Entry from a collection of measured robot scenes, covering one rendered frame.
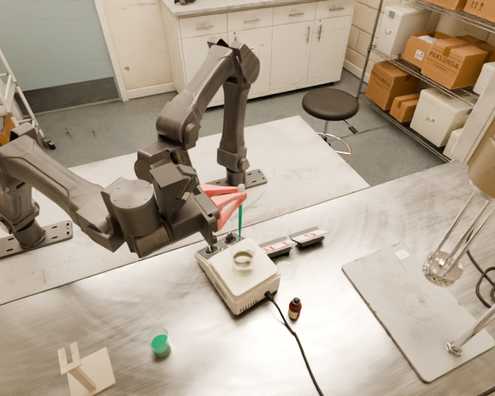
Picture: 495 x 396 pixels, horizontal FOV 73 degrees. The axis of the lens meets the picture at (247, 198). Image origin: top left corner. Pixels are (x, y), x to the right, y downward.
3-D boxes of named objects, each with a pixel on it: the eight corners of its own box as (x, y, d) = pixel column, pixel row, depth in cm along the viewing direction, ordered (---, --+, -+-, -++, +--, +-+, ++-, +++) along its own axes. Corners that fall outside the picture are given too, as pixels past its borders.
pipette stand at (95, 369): (67, 368, 68) (39, 342, 59) (106, 348, 71) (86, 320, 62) (74, 406, 63) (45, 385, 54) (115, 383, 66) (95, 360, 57)
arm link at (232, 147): (233, 175, 97) (243, 58, 78) (215, 167, 100) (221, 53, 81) (245, 166, 102) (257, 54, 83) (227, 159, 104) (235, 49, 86)
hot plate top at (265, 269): (207, 260, 78) (207, 258, 77) (250, 237, 83) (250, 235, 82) (235, 299, 71) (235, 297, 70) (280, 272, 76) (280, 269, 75)
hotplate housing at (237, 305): (194, 258, 88) (190, 240, 82) (236, 236, 93) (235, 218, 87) (240, 327, 75) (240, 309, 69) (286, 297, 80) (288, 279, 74)
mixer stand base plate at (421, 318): (339, 267, 86) (340, 265, 85) (401, 243, 91) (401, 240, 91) (425, 385, 66) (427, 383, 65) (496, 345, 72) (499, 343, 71)
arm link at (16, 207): (39, 218, 88) (42, 161, 62) (16, 235, 84) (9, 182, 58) (20, 201, 87) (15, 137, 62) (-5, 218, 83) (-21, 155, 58)
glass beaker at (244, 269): (233, 258, 78) (232, 236, 72) (256, 262, 77) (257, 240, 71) (228, 280, 73) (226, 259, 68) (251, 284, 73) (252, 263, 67)
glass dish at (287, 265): (298, 279, 83) (298, 273, 82) (276, 278, 83) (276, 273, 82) (295, 260, 87) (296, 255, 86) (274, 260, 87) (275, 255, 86)
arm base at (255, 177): (269, 163, 103) (260, 152, 108) (208, 180, 98) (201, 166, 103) (268, 183, 109) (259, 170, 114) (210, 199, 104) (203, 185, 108)
